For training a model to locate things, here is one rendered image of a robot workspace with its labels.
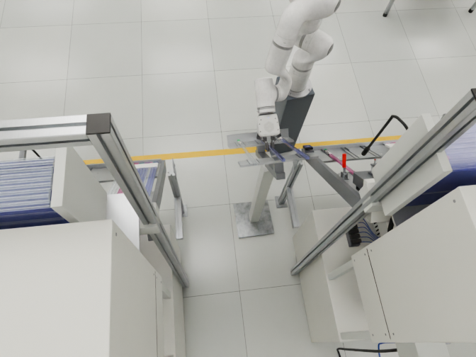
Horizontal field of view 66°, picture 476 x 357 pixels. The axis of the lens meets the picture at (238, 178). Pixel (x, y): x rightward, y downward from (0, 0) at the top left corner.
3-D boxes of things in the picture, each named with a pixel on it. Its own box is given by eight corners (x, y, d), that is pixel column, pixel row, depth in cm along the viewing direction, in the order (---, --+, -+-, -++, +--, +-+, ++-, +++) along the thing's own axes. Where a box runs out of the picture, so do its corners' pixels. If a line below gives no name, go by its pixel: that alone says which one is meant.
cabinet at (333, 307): (290, 239, 251) (312, 210, 194) (387, 229, 257) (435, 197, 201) (309, 342, 225) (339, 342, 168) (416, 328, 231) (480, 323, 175)
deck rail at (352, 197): (304, 159, 200) (304, 148, 198) (307, 159, 200) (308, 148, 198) (360, 216, 134) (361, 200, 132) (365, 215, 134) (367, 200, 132)
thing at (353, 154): (308, 155, 198) (309, 149, 197) (423, 146, 204) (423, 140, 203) (320, 166, 181) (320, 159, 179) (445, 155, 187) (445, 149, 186)
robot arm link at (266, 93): (270, 107, 175) (253, 108, 171) (268, 78, 173) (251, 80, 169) (280, 105, 167) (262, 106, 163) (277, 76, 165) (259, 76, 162)
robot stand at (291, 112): (263, 136, 283) (276, 76, 220) (285, 130, 286) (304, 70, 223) (270, 156, 277) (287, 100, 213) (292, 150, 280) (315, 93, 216)
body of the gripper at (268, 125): (256, 112, 165) (259, 137, 166) (278, 110, 166) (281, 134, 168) (253, 113, 172) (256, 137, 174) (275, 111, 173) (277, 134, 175)
